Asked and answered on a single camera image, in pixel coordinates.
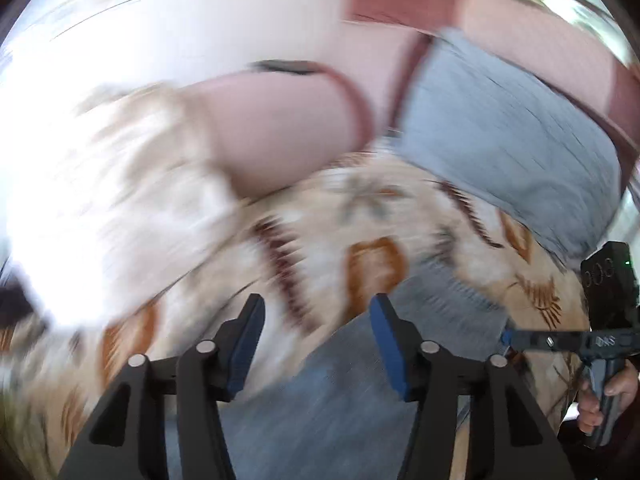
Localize grey ribbed cushion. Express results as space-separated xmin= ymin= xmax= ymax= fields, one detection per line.
xmin=394 ymin=27 xmax=624 ymax=264

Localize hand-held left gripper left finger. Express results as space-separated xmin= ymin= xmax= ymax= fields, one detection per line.
xmin=59 ymin=294 xmax=266 ymax=480

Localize light blue denim pants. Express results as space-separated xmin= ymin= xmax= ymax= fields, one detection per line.
xmin=165 ymin=259 xmax=507 ymax=480

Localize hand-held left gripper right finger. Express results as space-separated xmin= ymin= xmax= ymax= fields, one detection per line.
xmin=370 ymin=294 xmax=576 ymax=480

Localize person's right hand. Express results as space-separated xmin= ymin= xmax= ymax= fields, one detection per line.
xmin=577 ymin=366 xmax=640 ymax=436

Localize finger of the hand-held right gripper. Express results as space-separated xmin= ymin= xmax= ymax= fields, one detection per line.
xmin=501 ymin=330 xmax=594 ymax=357

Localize pink sofa backrest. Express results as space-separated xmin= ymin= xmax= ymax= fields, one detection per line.
xmin=344 ymin=0 xmax=640 ymax=176

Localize pink cushion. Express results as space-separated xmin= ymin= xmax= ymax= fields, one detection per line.
xmin=199 ymin=62 xmax=379 ymax=204

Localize leaf-printed fleece blanket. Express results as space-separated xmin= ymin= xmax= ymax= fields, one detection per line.
xmin=0 ymin=82 xmax=596 ymax=480

